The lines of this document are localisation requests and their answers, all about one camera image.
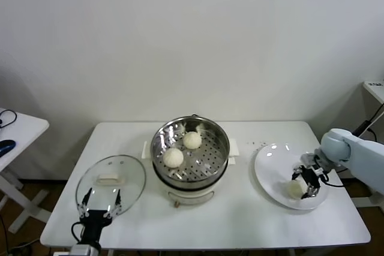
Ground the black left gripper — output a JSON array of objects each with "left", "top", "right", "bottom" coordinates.
[{"left": 77, "top": 187, "right": 122, "bottom": 241}]

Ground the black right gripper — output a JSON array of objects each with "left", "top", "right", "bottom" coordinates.
[{"left": 290, "top": 165, "right": 322, "bottom": 200}]

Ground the white steamed baozi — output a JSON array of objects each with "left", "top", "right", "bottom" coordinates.
[
  {"left": 182, "top": 131, "right": 202, "bottom": 150},
  {"left": 287, "top": 179, "right": 307, "bottom": 200},
  {"left": 163, "top": 147, "right": 184, "bottom": 169}
]

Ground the round glass lid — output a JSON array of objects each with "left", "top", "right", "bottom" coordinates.
[{"left": 75, "top": 154, "right": 147, "bottom": 218}]

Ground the stainless steel steamer basket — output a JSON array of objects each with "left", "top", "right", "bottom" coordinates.
[{"left": 141, "top": 115, "right": 241, "bottom": 189}]

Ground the large white plate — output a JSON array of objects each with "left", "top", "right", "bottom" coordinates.
[{"left": 250, "top": 143, "right": 329, "bottom": 211}]

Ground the white electric cooker pot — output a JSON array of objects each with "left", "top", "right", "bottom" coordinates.
[{"left": 142, "top": 147, "right": 239, "bottom": 209}]

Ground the white side table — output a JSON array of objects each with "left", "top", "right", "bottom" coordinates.
[{"left": 0, "top": 107, "right": 50, "bottom": 233}]

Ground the blue computer mouse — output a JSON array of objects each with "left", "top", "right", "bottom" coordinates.
[{"left": 0, "top": 139, "right": 16, "bottom": 157}]

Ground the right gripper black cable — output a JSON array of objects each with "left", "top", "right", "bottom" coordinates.
[{"left": 319, "top": 171, "right": 345, "bottom": 188}]

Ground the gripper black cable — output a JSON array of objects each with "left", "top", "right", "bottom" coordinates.
[
  {"left": 71, "top": 222, "right": 88, "bottom": 243},
  {"left": 319, "top": 171, "right": 345, "bottom": 188}
]

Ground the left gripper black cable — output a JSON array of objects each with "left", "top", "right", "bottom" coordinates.
[{"left": 71, "top": 222, "right": 88, "bottom": 243}]

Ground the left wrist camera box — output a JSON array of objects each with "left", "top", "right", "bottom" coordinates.
[{"left": 70, "top": 245, "right": 92, "bottom": 256}]

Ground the thin black looped cable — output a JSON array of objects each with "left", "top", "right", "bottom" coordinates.
[{"left": 0, "top": 109, "right": 18, "bottom": 129}]

